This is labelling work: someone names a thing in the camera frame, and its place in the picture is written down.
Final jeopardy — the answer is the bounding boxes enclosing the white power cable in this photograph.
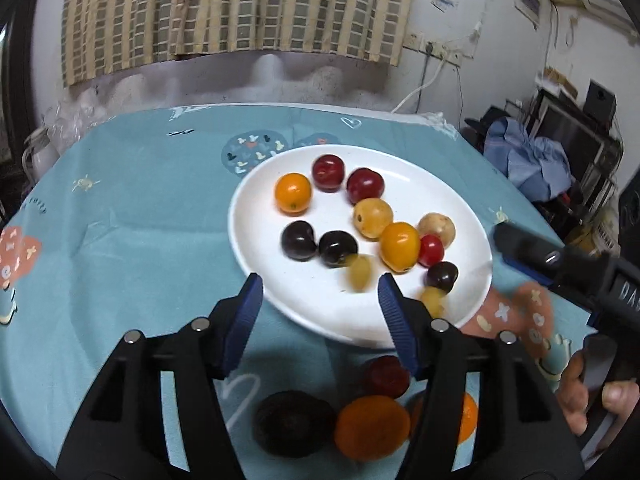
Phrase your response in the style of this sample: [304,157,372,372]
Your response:
[390,55,451,113]

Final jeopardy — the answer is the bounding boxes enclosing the dark brown round fruit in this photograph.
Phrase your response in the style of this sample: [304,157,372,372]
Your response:
[255,391,337,459]

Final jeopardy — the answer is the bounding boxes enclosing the wall socket row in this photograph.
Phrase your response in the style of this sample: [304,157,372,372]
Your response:
[402,32,466,66]

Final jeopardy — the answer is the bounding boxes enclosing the clear plastic bags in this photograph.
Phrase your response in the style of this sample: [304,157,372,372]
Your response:
[42,85,146,146]

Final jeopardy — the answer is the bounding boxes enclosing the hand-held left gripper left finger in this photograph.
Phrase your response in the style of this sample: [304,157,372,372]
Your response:
[57,272,264,480]

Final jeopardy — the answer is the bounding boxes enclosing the small orange fruit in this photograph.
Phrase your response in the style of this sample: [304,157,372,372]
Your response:
[378,222,422,274]
[274,173,312,213]

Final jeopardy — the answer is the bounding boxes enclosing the red cherry tomato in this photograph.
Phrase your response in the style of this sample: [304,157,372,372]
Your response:
[361,355,412,400]
[417,234,445,268]

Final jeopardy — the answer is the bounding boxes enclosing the blue clothes pile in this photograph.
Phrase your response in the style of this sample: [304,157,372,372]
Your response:
[482,116,573,201]

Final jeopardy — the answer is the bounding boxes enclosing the checked beige curtain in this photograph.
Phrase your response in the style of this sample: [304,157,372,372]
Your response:
[60,0,418,88]

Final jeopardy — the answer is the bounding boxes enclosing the printed blue tablecloth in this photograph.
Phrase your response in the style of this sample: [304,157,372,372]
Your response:
[0,102,601,480]

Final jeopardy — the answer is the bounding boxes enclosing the person's right hand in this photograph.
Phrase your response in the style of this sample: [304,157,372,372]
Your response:
[557,350,640,436]

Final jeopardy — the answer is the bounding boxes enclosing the orange mandarin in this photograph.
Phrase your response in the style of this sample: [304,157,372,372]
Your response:
[410,392,478,443]
[335,396,412,462]

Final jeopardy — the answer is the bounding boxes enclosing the black monitor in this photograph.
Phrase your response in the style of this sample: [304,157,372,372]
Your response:
[537,102,621,186]

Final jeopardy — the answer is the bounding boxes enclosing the tan round fruit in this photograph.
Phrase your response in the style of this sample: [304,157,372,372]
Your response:
[417,213,456,249]

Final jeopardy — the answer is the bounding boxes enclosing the black speaker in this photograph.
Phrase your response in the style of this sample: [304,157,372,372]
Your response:
[584,79,617,121]

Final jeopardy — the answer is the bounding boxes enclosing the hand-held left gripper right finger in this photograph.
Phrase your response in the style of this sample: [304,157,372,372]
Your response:
[377,272,586,480]

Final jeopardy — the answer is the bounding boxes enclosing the white round plate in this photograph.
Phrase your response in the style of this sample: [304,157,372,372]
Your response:
[228,144,493,350]

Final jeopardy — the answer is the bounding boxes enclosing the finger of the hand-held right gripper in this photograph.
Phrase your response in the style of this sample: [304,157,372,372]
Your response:
[492,222,568,288]

